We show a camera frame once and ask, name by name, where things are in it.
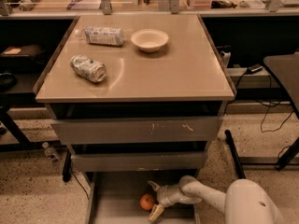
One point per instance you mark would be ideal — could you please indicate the middle grey drawer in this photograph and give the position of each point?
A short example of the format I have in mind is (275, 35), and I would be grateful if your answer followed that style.
(140, 156)

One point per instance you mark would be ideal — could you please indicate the open bottom drawer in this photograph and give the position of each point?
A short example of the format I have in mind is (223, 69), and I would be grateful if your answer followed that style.
(115, 198)

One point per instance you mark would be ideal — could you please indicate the black table leg bar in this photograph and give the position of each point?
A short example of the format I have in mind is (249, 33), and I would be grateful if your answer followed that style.
(238, 166)

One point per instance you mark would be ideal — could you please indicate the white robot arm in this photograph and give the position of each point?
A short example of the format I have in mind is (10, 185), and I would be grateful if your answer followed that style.
(244, 202)

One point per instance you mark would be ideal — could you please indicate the top grey drawer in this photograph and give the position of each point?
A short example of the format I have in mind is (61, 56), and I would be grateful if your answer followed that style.
(92, 123)

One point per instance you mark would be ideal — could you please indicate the white paper bowl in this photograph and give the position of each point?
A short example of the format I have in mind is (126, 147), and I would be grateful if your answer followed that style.
(149, 40)

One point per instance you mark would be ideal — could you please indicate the clear plastic water bottle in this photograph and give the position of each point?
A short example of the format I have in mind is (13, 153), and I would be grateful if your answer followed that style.
(101, 35)

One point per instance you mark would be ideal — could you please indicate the crushed silver can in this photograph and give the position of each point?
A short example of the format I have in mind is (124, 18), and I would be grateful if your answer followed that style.
(88, 68)

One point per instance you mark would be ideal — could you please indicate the black power adapter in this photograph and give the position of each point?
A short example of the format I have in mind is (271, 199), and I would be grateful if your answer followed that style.
(254, 69)

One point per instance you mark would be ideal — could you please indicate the grey drawer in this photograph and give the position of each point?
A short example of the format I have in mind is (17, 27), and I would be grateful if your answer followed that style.
(140, 156)
(92, 123)

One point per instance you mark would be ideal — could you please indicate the grey drawer cabinet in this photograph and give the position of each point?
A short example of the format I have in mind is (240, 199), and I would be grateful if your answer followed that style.
(186, 69)

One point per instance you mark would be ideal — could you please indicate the orange fruit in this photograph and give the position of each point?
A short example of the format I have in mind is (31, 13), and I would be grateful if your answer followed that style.
(147, 201)

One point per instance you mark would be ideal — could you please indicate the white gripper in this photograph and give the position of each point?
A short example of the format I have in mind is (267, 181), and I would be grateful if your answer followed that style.
(165, 195)

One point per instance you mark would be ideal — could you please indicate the small bottle on floor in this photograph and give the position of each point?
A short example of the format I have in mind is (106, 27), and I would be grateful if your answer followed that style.
(50, 152)

